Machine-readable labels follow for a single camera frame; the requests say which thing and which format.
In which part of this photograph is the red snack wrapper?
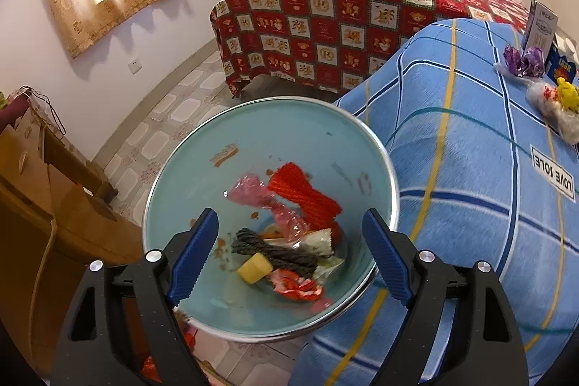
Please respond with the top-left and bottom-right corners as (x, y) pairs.
(268, 268), (324, 302)

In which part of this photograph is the yellow wrapper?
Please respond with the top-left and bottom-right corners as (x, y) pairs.
(557, 76), (579, 113)

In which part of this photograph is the light blue trash bin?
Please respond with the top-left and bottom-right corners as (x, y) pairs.
(142, 97), (400, 343)

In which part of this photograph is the wooden cabinet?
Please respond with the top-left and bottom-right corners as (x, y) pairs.
(1, 98), (143, 377)

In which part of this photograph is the blue plaid table cloth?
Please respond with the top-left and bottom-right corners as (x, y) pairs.
(288, 16), (579, 386)

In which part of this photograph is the yellow sponge block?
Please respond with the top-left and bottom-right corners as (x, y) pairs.
(237, 253), (274, 285)

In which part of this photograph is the white love sole label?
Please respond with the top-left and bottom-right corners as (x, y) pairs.
(530, 146), (576, 203)

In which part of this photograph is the dark grey yarn skein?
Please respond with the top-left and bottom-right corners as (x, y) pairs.
(232, 228), (318, 278)

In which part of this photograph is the pink plastic wrapper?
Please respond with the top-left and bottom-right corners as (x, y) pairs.
(224, 173), (309, 242)

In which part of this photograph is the dark red cloth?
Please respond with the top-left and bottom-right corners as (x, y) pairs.
(0, 94), (30, 133)

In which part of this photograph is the white clear plastic wrapper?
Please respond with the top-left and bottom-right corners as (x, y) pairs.
(527, 81), (579, 146)

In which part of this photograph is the purple crumpled wrapper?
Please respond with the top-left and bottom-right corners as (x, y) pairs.
(503, 45), (545, 79)

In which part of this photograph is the blue snack box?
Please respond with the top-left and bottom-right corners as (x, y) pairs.
(545, 35), (578, 84)

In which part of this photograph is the white grey carton box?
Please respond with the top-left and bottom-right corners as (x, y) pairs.
(522, 0), (558, 57)

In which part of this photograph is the red patterned bed cover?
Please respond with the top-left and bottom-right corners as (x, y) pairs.
(210, 0), (527, 96)

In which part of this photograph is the black cable on cabinet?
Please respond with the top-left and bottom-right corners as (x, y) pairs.
(17, 85), (67, 137)

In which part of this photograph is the white wall socket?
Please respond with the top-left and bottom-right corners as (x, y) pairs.
(128, 59), (142, 75)

